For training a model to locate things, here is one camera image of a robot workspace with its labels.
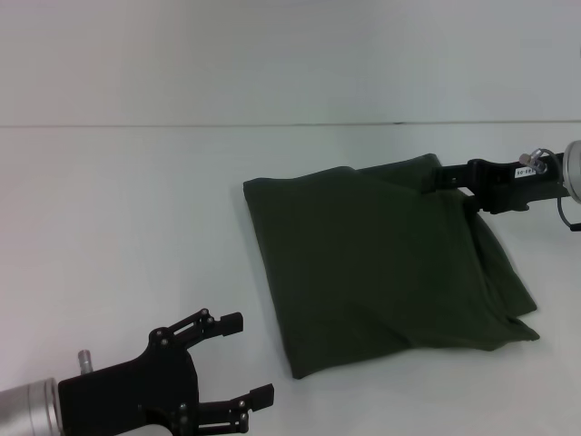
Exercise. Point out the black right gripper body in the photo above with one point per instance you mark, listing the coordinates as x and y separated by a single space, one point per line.
504 186

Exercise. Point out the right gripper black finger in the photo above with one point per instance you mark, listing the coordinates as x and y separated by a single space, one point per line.
449 177
479 200

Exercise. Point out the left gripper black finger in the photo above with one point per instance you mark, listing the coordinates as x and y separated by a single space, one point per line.
261 395
231 323

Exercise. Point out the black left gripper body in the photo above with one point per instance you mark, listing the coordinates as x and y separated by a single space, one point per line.
136 390

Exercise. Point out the dark green t-shirt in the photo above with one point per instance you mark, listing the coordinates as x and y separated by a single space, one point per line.
363 272

